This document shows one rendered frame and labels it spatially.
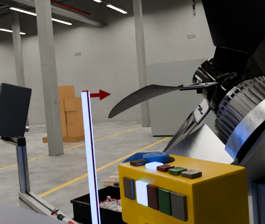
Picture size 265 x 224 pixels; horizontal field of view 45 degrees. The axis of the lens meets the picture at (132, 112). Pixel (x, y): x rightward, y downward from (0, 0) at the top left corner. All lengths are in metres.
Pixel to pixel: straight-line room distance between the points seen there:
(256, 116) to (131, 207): 0.40
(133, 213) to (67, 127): 8.73
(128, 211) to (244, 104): 0.45
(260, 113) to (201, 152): 0.18
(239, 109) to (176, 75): 7.52
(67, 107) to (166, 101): 2.77
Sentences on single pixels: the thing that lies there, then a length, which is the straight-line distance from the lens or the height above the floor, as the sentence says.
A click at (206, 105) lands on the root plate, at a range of 0.98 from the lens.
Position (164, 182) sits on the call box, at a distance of 0.40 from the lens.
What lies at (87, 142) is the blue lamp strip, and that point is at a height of 1.08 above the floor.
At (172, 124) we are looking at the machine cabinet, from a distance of 8.42.
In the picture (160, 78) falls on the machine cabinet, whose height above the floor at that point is 1.54.
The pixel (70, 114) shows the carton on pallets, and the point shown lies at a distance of 9.12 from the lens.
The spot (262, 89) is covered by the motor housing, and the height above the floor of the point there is 1.16.
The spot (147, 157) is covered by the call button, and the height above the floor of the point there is 1.08.
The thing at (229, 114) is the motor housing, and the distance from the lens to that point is 0.82.
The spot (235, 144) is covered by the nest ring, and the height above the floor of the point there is 1.04.
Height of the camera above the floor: 1.17
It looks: 3 degrees down
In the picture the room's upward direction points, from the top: 4 degrees counter-clockwise
